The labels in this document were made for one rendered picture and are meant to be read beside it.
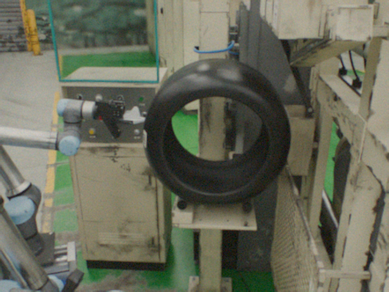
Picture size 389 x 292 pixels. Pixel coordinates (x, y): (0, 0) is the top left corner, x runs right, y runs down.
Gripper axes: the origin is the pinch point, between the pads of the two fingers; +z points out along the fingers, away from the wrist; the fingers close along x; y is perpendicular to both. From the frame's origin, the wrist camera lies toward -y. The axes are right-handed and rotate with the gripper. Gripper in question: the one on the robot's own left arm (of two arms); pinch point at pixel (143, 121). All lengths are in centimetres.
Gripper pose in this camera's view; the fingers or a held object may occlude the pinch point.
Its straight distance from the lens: 169.1
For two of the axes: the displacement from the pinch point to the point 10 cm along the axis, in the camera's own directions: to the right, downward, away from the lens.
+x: 0.6, -4.1, 9.1
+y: 0.9, -9.1, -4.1
